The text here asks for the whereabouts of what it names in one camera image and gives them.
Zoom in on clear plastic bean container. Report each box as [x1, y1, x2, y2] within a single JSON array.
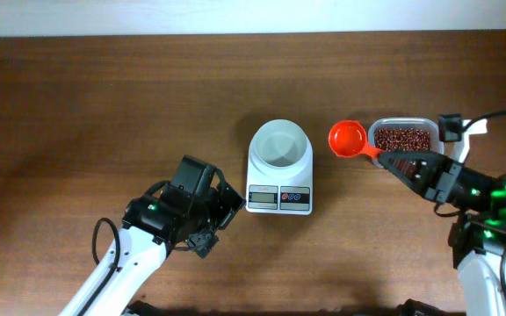
[[367, 118, 445, 154]]

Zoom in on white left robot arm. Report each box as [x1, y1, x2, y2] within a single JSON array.
[[62, 155, 246, 315]]

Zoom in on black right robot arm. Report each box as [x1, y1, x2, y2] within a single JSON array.
[[378, 152, 506, 315]]

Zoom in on orange measuring scoop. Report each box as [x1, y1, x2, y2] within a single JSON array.
[[328, 120, 383, 160]]

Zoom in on white digital kitchen scale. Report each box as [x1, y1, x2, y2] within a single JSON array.
[[246, 138, 314, 216]]

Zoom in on red adzuki beans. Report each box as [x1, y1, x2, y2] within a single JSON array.
[[374, 128, 432, 152]]

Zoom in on white round bowl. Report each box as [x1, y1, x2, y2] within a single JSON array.
[[252, 119, 307, 168]]

